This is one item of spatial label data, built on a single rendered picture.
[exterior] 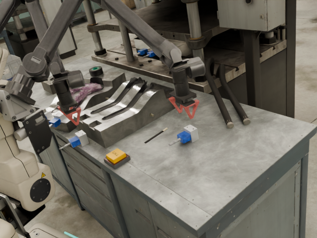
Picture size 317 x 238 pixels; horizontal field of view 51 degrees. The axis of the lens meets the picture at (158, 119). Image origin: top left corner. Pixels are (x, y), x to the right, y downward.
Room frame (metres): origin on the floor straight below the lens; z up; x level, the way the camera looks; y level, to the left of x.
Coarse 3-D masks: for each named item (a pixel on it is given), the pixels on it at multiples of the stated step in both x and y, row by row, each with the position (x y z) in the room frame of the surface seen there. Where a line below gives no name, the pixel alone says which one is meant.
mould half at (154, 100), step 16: (128, 80) 1.67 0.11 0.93; (112, 96) 1.60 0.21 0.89; (128, 96) 1.52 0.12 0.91; (144, 96) 1.45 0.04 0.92; (160, 96) 1.46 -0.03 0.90; (112, 112) 1.43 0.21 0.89; (128, 112) 1.40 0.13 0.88; (144, 112) 1.40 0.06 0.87; (160, 112) 1.45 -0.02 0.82; (80, 128) 1.44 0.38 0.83; (96, 128) 1.29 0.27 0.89; (112, 128) 1.29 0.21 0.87; (128, 128) 1.34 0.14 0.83
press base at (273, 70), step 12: (264, 60) 2.07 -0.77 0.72; (276, 60) 2.13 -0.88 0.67; (264, 72) 2.05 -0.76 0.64; (276, 72) 2.13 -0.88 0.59; (228, 84) 1.84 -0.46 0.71; (240, 84) 1.91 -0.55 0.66; (264, 84) 2.05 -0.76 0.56; (276, 84) 2.13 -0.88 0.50; (240, 96) 1.90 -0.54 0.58; (264, 96) 2.05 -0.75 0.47; (276, 96) 2.13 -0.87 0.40; (264, 108) 2.04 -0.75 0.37; (276, 108) 2.13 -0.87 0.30
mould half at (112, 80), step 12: (108, 72) 1.93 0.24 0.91; (120, 72) 1.88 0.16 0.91; (108, 84) 1.79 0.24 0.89; (120, 84) 1.83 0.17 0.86; (72, 96) 1.71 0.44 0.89; (96, 96) 1.67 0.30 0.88; (108, 96) 1.73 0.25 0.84; (48, 108) 1.71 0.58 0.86; (84, 108) 1.59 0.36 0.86; (48, 120) 1.56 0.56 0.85
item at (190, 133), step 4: (184, 128) 1.20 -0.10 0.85; (188, 128) 1.19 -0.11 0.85; (192, 128) 1.19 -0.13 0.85; (196, 128) 1.18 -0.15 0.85; (184, 132) 1.19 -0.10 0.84; (188, 132) 1.18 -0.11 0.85; (192, 132) 1.17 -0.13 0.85; (196, 132) 1.18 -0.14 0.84; (180, 136) 1.17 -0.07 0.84; (184, 136) 1.16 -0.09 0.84; (188, 136) 1.16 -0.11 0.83; (192, 136) 1.17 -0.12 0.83; (196, 136) 1.18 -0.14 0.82; (176, 140) 1.16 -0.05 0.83; (180, 140) 1.16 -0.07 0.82; (184, 140) 1.15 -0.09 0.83; (188, 140) 1.16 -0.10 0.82; (192, 140) 1.17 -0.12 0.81; (196, 140) 1.17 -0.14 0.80; (168, 144) 1.15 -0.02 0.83; (172, 144) 1.14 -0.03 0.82
